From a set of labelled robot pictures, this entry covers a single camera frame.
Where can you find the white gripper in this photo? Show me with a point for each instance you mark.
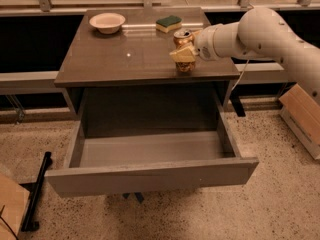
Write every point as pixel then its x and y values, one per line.
pixel 205 43

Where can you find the cardboard box right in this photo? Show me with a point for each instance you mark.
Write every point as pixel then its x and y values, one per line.
pixel 302 115

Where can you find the grey cabinet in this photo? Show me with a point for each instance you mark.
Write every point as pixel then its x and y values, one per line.
pixel 130 72

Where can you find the open grey top drawer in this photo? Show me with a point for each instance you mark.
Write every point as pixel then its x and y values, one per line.
pixel 132 139

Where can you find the cardboard box left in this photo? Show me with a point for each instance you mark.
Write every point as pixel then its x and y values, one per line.
pixel 13 204

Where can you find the green yellow sponge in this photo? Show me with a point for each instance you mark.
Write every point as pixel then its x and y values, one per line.
pixel 168 23

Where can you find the white bowl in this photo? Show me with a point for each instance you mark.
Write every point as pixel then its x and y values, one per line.
pixel 107 23

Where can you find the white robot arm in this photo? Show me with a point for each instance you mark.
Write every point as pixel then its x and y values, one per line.
pixel 260 33

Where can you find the cardboard box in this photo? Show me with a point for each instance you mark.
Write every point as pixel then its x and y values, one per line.
pixel 13 204
pixel 302 115

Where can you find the black metal bar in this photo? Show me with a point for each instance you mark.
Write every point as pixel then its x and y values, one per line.
pixel 29 224

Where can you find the orange soda can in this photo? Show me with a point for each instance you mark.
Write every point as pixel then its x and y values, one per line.
pixel 181 38

